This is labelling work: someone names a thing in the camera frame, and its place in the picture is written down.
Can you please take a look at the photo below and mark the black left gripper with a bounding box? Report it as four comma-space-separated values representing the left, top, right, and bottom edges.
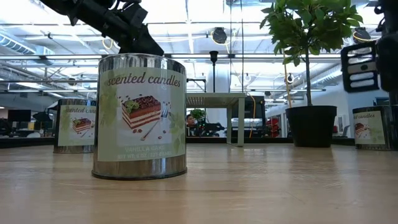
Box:
101, 2, 165, 57

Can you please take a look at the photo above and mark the scented candle tin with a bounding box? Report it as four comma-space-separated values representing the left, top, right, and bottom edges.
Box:
352, 105, 396, 152
91, 52, 188, 181
53, 98, 98, 154

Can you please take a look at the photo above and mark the yellow hanging cable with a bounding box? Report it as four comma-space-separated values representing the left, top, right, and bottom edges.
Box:
248, 93, 257, 139

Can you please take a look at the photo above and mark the red storage rack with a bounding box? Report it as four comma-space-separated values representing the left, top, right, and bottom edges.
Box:
265, 116, 281, 138

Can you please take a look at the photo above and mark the black metal station frame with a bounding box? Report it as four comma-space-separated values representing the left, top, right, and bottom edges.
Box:
0, 136, 398, 149

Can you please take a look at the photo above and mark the small background plant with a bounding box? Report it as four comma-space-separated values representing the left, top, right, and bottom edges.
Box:
190, 108, 207, 123

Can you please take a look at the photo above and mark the long ceiling light bar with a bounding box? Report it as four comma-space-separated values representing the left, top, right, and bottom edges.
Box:
0, 54, 343, 60

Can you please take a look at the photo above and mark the person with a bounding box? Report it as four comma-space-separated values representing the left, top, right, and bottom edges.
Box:
186, 113, 200, 137

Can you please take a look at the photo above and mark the pale green metal shelf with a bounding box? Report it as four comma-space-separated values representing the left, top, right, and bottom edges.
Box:
185, 92, 247, 147

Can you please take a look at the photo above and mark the black monitor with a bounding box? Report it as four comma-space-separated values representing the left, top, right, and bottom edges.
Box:
7, 109, 32, 123

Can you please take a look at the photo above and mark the potted green tree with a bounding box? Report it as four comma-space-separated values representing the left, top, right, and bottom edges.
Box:
259, 0, 364, 149

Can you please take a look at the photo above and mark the black cabinet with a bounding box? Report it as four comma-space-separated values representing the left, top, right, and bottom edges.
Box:
231, 95, 266, 138

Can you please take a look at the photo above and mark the black ceiling cable reel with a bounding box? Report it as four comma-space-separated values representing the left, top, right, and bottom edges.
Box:
352, 27, 373, 44
211, 27, 228, 45

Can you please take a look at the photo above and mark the dark metal candlestick holder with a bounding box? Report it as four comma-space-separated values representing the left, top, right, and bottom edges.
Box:
209, 50, 219, 93

